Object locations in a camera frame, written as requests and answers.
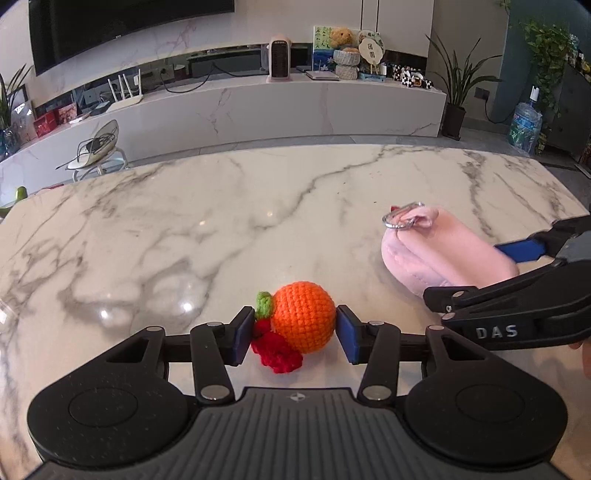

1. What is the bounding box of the pink fabric pouch with ring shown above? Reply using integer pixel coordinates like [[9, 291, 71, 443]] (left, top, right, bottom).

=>
[[381, 202, 519, 297]]

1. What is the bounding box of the orange crochet fruit keychain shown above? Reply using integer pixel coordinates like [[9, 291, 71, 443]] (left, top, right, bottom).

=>
[[252, 281, 337, 374]]

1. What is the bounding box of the blue water bottle jug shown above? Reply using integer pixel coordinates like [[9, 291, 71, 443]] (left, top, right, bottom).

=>
[[508, 86, 543, 154]]

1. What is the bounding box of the potted plant black pot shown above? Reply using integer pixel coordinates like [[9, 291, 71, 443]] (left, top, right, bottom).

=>
[[428, 32, 502, 141]]

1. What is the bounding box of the black white cow figurine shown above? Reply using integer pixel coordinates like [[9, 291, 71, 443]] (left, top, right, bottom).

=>
[[393, 65, 433, 90]]

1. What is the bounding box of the white baby bouncer chair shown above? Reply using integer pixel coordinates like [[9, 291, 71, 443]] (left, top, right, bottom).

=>
[[55, 120, 129, 183]]

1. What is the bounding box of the white marble tv cabinet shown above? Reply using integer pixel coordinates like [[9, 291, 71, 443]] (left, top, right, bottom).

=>
[[1, 74, 447, 204]]

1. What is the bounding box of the green toy on floor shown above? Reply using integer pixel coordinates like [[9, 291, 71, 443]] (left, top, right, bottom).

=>
[[0, 186, 28, 219]]

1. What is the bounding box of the white wifi router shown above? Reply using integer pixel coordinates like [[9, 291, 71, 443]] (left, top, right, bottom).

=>
[[107, 68, 143, 112]]

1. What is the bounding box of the round paper fan decoration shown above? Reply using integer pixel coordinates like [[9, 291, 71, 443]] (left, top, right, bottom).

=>
[[358, 30, 385, 74]]

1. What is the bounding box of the small teddy bear on shelf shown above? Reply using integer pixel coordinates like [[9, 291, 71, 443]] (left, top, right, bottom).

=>
[[329, 27, 353, 49]]

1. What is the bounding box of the pink white space heater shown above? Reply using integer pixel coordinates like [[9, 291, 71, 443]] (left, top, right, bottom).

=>
[[266, 36, 291, 83]]

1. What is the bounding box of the black wall television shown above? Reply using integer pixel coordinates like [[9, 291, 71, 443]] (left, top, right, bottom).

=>
[[28, 0, 235, 75]]

